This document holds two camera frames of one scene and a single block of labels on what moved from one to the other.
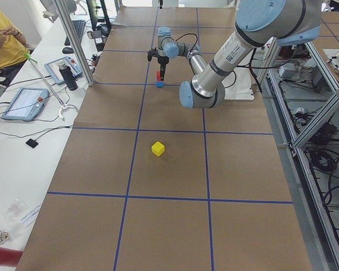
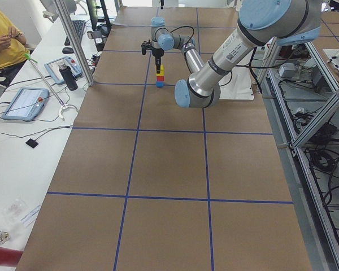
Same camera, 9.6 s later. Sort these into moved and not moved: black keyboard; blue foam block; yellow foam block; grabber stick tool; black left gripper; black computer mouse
Moved: black left gripper; yellow foam block
Not moved: black keyboard; blue foam block; black computer mouse; grabber stick tool
